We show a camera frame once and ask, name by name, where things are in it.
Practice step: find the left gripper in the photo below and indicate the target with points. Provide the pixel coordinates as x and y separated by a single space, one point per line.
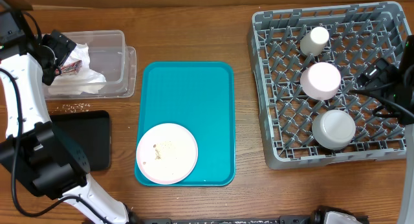
63 45

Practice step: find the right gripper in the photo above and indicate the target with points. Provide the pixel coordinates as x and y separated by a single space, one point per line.
378 73

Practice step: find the red snack wrapper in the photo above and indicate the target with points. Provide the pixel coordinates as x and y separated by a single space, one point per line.
70 69

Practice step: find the white napkin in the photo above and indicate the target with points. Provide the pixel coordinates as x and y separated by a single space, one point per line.
86 81

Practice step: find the grey bowl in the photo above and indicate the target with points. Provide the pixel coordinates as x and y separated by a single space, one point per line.
333 129

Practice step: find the white cup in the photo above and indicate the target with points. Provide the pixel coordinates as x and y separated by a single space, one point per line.
314 42

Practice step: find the pink plate with rice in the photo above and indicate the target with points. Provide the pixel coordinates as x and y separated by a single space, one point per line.
167 153

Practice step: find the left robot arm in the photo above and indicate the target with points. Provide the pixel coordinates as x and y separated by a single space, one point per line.
46 154

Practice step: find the clear plastic bin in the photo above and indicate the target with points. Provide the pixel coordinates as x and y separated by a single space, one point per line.
109 56

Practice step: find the spilled rice grains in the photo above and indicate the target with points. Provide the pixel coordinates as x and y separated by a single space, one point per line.
70 108

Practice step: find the black tray bin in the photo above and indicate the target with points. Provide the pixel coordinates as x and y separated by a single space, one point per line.
92 131

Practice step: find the grey dish rack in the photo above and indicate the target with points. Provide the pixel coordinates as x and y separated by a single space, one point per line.
359 34

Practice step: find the teal plastic tray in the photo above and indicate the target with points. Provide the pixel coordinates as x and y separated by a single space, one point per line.
200 97

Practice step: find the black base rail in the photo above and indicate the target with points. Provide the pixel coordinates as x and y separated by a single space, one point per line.
322 215

